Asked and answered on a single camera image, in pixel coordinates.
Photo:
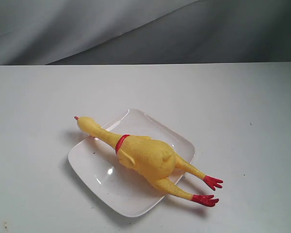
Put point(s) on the yellow rubber chicken toy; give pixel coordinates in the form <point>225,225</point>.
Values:
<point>153,159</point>

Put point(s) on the white square ceramic plate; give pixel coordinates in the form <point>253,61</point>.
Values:
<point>122,189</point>

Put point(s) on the grey backdrop cloth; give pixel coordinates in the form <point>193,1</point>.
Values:
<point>120,32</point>

